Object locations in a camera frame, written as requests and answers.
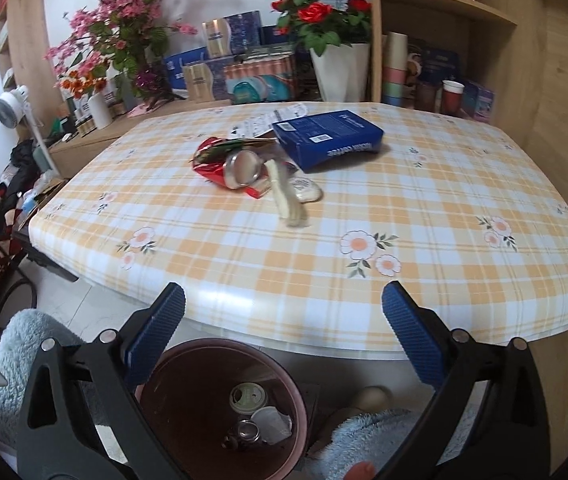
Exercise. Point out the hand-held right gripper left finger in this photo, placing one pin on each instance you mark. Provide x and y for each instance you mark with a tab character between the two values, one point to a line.
156	332

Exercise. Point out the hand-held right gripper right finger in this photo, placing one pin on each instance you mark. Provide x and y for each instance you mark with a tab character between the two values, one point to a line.
411	332

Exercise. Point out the brown plastic bin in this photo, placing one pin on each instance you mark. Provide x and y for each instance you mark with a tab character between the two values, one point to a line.
184	425

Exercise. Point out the round white green lid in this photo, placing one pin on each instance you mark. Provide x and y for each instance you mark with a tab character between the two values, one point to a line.
248	396

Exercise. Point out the small metal can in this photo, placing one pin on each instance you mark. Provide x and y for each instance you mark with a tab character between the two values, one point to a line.
244	435

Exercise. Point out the white oval packet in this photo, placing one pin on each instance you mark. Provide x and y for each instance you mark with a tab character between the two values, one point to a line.
309	190

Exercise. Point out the red snack wrapper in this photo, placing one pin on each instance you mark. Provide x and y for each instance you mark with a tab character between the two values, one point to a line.
209	160

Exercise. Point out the clear plastic container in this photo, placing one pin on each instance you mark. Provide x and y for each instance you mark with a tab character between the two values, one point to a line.
289	200

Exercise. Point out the silver round can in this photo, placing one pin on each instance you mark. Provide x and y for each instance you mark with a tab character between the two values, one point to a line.
244	170

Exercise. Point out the blue coffee box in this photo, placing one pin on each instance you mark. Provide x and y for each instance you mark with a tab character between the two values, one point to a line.
329	137

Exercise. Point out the white printed backing card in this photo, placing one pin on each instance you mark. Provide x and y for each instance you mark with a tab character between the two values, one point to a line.
269	120

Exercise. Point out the cardboard box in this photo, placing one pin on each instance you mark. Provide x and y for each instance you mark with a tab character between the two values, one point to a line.
44	200

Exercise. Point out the beige slipper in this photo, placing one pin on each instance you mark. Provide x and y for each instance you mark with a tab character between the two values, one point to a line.
371	399

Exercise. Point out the pile of clothes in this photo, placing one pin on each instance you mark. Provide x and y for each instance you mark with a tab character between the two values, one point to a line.
19	160

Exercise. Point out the yellow plaid tablecloth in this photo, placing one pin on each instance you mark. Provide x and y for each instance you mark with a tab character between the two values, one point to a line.
314	260

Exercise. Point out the white desk fan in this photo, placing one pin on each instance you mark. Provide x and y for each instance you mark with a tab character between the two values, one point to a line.
6	107

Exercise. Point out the low wooden cabinet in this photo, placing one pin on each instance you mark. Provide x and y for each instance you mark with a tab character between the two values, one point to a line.
84	150

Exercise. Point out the light blue fleece clothing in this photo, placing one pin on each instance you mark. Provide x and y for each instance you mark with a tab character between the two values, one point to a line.
24	360

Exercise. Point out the row of small brown bottles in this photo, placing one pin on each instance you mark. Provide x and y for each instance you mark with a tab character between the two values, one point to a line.
83	121

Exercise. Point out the white ribbed vase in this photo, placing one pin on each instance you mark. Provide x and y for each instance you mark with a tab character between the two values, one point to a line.
100	110

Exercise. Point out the orange artificial flowers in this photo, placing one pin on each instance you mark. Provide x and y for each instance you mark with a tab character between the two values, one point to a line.
84	82

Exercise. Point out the wooden bookshelf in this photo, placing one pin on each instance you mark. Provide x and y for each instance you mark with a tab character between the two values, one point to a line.
29	35

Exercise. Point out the pink paper packet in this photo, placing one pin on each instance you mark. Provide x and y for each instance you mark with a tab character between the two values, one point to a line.
144	109

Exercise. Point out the purple artificial flowers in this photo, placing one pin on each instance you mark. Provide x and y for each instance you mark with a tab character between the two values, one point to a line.
151	82

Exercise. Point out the dark brown cup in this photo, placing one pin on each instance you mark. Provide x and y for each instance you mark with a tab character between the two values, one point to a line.
426	97

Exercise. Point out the red paper cup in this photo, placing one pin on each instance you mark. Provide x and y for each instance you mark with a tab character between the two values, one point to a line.
451	100

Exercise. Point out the purple and blue box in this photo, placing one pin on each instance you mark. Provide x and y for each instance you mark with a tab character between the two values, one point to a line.
479	102

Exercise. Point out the pink blossom artificial tree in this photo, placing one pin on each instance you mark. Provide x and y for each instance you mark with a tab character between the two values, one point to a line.
114	10

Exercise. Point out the gold and blue gift box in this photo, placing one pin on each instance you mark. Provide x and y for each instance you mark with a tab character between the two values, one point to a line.
199	80
229	32

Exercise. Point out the stack of pastel cups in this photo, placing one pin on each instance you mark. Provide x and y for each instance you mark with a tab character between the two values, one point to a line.
395	70

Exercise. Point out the dark blue gift box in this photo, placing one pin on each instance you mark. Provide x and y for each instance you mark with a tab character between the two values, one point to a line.
439	62

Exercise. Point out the red rose plant white pot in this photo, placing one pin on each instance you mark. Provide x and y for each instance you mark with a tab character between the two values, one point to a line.
339	70

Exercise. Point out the wooden shelf unit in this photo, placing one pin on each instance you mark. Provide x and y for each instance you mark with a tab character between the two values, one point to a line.
524	60

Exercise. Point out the dark printed carton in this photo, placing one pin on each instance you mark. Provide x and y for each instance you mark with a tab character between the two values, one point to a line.
269	52

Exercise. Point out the small dark blue box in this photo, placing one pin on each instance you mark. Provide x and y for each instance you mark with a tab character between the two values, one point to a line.
270	35

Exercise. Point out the black metal frame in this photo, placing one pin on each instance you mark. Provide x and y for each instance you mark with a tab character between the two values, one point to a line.
44	260

